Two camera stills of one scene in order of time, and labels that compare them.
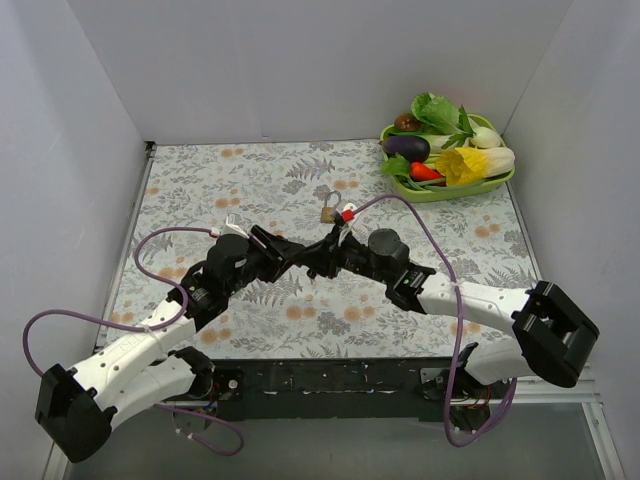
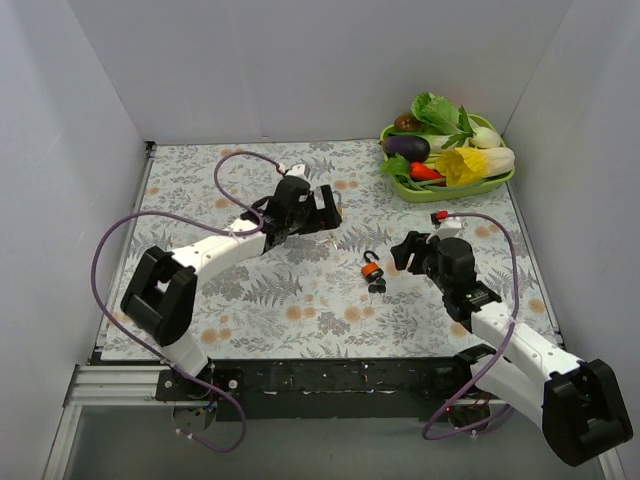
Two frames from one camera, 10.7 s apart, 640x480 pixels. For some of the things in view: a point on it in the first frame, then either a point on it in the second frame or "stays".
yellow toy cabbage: (465, 165) stays
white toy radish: (485, 138) stays
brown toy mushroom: (407, 122) stays
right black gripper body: (335, 247) -> (417, 255)
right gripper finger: (317, 258) -> (401, 255)
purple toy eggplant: (413, 148) stays
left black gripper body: (270, 248) -> (316, 208)
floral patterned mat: (191, 194) stays
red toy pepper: (420, 171) stays
